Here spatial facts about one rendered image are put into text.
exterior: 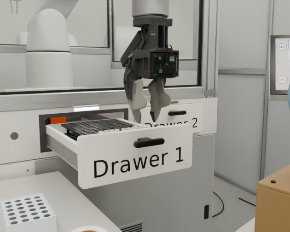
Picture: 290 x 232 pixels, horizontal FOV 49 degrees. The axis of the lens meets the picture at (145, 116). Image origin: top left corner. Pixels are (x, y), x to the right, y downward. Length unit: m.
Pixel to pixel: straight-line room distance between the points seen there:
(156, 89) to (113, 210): 0.57
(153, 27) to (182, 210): 0.85
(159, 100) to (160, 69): 0.09
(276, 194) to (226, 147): 2.51
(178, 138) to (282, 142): 1.88
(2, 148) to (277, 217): 0.71
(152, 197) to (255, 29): 1.91
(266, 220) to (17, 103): 0.69
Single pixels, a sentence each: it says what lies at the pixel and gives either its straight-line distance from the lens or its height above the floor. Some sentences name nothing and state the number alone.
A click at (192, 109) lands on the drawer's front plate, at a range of 1.21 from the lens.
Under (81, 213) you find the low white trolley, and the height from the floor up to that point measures 0.76.
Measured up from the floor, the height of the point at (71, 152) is 0.87.
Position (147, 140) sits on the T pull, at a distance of 0.68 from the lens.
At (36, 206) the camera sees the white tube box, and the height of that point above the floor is 0.80.
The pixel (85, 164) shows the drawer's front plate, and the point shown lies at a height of 0.87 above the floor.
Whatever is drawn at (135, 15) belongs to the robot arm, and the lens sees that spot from 0.66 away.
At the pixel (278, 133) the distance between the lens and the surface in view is 2.63.
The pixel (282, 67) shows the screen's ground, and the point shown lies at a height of 1.06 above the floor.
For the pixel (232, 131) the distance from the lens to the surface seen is 3.00.
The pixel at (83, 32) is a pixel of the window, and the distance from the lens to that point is 1.03.
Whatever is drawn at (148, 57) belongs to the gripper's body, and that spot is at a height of 1.08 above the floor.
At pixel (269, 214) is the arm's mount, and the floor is 0.82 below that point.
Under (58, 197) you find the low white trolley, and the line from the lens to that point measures 0.81.
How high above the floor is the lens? 1.07
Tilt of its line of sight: 9 degrees down
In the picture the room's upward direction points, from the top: straight up
